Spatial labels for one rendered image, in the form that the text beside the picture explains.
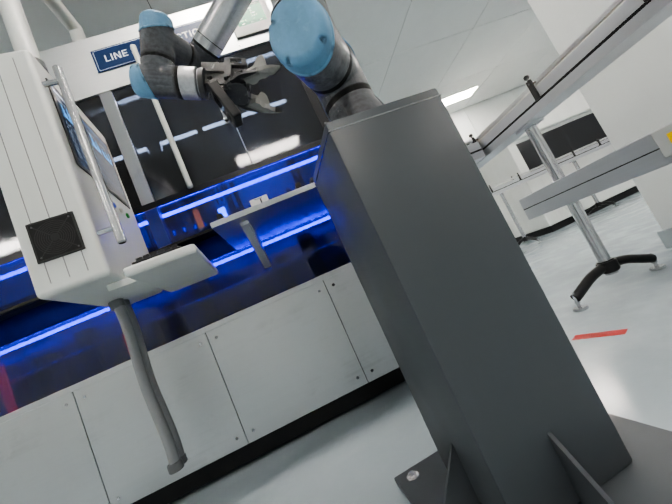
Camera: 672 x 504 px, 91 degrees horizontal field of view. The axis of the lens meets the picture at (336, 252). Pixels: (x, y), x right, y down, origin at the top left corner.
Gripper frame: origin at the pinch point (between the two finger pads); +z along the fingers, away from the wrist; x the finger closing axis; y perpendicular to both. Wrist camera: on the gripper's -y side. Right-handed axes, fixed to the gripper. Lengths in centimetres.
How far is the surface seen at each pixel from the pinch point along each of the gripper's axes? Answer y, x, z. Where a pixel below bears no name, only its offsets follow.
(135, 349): -58, 58, -54
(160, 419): -82, 60, -45
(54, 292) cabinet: -44, 25, -61
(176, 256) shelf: -35, 26, -32
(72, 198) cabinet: -18, 23, -59
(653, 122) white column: 28, 41, 174
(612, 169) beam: -7, 26, 122
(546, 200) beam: -3, 60, 124
